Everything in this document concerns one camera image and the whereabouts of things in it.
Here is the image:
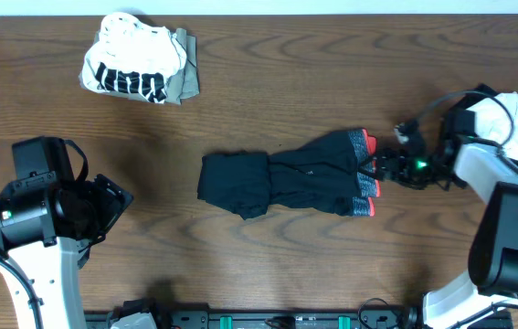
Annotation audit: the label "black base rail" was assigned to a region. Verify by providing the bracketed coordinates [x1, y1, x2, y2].
[84, 297, 514, 329]

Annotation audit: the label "white shirt with black print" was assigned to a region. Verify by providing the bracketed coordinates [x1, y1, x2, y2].
[79, 12, 188, 104]

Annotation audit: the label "black pants with red waistband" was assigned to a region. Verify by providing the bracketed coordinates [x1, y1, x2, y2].
[197, 128, 381, 220]

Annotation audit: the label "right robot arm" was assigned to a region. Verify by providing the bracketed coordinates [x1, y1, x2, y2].
[368, 108, 518, 328]

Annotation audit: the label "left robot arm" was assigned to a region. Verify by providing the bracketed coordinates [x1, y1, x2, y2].
[0, 136, 163, 328]

